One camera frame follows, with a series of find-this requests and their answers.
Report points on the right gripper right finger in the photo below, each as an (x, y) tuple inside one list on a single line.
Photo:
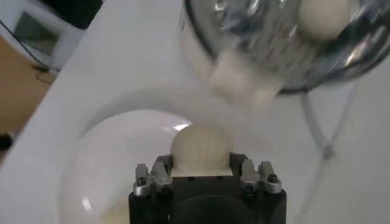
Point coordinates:
[(250, 176)]

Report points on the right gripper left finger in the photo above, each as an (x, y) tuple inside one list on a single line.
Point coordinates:
[(161, 179)]

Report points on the white steamed baozi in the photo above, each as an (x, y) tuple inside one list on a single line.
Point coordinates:
[(323, 18), (201, 149)]

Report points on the perforated steel steamer basket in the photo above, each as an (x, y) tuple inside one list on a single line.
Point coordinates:
[(259, 36)]

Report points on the white oval plate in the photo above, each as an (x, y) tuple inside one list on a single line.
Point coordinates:
[(122, 167)]

